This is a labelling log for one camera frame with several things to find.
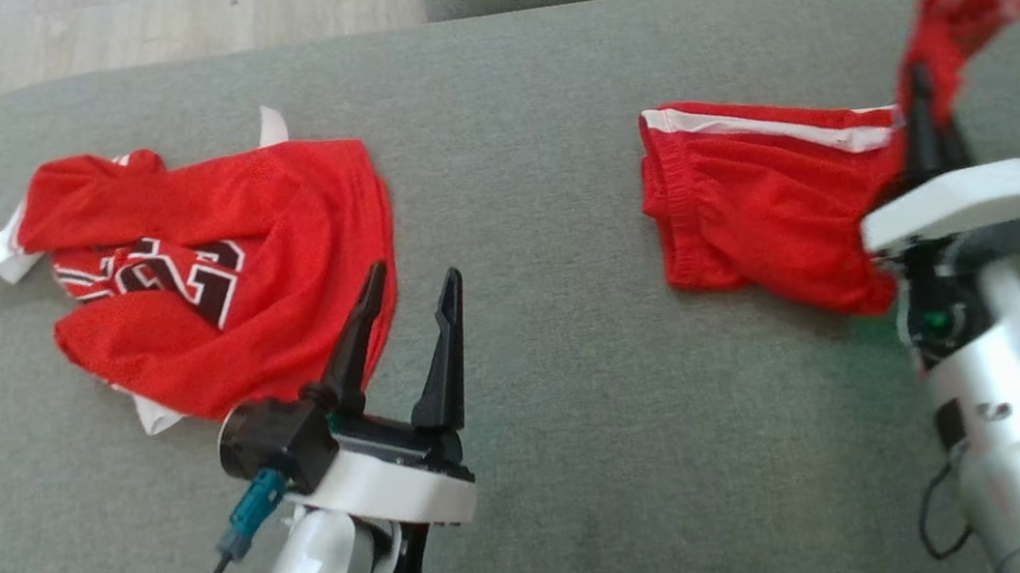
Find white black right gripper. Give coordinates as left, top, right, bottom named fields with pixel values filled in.
left=842, top=53, right=1020, bottom=256

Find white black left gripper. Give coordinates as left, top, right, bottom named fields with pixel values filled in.
left=261, top=251, right=493, bottom=548

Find red basketball jersey number 23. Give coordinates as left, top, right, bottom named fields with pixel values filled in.
left=0, top=91, right=418, bottom=455

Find red shorts with white stripe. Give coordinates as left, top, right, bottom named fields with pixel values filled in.
left=616, top=0, right=1020, bottom=343

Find large grey fabric ottoman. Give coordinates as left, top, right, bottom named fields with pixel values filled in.
left=0, top=0, right=1020, bottom=573

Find black cable with blue plug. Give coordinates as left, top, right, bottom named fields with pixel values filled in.
left=145, top=465, right=298, bottom=573

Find thin black cable loop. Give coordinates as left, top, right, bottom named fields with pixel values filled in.
left=911, top=454, right=982, bottom=562

